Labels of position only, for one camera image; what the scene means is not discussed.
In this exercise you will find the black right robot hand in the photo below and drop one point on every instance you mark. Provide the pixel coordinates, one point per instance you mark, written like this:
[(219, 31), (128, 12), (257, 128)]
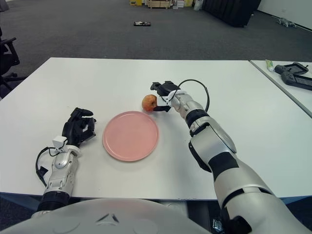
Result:
[(167, 88)]

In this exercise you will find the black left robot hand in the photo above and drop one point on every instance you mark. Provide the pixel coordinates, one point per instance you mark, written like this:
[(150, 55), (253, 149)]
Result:
[(74, 129)]

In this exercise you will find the red yellow apple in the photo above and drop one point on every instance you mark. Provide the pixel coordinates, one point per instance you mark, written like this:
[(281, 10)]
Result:
[(149, 102)]

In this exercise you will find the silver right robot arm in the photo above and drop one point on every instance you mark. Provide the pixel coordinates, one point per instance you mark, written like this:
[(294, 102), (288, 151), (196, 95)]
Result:
[(214, 146)]

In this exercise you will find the pink round plate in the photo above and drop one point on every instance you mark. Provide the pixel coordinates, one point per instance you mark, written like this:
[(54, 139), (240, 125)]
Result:
[(130, 136)]

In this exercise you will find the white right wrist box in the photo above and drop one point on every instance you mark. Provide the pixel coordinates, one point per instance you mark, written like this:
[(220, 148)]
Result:
[(165, 100)]

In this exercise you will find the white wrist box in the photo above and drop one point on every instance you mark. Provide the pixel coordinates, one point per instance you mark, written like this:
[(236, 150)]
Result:
[(165, 100), (59, 142)]

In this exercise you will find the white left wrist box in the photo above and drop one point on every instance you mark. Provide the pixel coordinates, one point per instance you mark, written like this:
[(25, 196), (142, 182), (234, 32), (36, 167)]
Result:
[(59, 142)]

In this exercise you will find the flat black tray with items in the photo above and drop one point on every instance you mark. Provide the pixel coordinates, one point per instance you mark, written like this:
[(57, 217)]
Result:
[(142, 23)]

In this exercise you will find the wooden crate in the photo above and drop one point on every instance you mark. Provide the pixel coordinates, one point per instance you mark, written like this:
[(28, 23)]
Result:
[(158, 4)]

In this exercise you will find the white plastic bag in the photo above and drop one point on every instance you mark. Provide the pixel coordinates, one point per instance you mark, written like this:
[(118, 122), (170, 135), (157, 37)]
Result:
[(198, 6)]

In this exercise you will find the yellow box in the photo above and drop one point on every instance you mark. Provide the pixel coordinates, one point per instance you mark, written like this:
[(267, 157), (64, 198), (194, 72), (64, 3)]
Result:
[(135, 2)]

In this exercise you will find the black office chair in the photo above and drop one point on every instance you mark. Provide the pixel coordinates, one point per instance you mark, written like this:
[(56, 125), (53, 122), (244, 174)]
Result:
[(7, 56)]

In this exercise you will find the black draped partition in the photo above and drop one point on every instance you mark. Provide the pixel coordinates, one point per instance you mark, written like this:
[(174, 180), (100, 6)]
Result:
[(231, 11)]

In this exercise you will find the grey robot torso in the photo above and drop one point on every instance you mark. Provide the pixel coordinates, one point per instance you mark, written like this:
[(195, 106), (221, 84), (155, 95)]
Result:
[(134, 212)]

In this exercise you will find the green white tube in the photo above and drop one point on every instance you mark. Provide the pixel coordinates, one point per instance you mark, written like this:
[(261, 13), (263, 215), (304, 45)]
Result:
[(269, 65)]

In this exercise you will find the black handheld controller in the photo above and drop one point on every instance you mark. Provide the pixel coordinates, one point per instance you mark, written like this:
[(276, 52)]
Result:
[(291, 68), (297, 81)]

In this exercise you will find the grey quadruped robot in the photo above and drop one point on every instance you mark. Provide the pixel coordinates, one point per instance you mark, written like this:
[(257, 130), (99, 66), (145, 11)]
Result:
[(286, 22)]

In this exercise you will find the grey bin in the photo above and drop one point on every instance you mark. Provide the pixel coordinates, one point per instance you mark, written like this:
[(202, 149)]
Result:
[(4, 5)]

